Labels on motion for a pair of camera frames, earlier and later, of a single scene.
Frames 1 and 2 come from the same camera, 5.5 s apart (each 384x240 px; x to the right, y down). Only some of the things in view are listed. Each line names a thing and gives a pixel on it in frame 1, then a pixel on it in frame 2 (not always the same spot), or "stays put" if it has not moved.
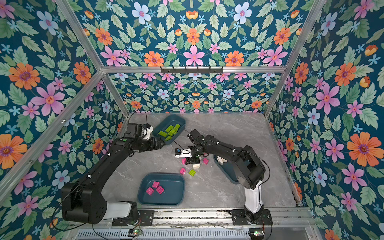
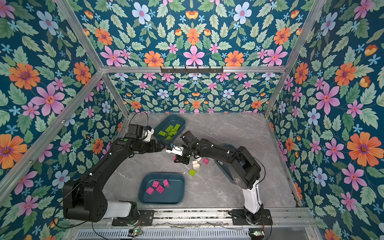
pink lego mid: x=156 y=184 stays put
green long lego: x=176 y=127 stays put
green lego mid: x=172 y=132 stays put
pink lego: x=182 y=171 → x=166 y=183
